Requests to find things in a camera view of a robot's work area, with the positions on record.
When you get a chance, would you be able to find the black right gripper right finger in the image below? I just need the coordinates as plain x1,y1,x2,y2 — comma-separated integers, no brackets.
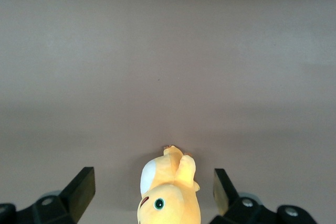
211,168,316,224

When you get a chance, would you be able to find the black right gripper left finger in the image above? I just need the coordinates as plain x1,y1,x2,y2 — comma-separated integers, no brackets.
0,166,96,224

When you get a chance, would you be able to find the yellow plush toy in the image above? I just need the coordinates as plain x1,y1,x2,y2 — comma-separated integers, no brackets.
136,144,202,224

